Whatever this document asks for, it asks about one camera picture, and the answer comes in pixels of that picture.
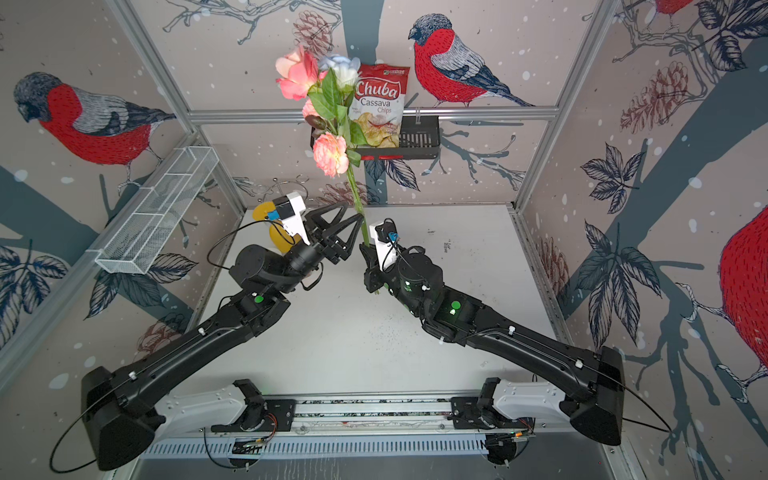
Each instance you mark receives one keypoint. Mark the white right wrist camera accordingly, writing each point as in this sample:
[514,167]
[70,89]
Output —
[385,237]

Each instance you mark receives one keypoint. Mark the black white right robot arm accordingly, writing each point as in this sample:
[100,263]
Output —
[592,382]

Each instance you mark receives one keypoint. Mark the Chuba cassava chips bag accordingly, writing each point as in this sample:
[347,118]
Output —
[378,104]

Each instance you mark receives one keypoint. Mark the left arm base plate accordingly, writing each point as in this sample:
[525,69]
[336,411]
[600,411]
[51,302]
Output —
[273,415]

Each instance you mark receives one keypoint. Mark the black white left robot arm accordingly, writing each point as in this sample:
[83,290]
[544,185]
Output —
[119,409]

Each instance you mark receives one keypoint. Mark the yellow plastic wine glass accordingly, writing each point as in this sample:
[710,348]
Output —
[281,240]

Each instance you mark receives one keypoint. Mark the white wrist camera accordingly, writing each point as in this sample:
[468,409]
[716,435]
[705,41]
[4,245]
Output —
[289,210]
[385,237]

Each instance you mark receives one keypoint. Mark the chrome wire glass rack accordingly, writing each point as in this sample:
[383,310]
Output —
[277,187]

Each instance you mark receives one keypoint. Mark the aluminium front rail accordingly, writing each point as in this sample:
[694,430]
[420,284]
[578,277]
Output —
[176,414]

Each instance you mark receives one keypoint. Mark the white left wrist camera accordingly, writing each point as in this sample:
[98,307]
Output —
[289,210]

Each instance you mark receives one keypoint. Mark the white mesh wall shelf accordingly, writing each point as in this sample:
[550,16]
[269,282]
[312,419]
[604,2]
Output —
[141,237]

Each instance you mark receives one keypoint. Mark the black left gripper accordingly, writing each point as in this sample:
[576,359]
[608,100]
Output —
[329,249]

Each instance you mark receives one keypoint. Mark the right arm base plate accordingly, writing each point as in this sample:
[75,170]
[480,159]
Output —
[479,413]

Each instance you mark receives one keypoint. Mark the black wire wall basket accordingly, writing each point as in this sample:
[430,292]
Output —
[419,138]

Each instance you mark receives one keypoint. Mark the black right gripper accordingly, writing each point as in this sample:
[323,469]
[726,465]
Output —
[375,273]

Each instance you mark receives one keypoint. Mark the pink flower bouquet green stems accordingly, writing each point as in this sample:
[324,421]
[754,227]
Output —
[326,86]

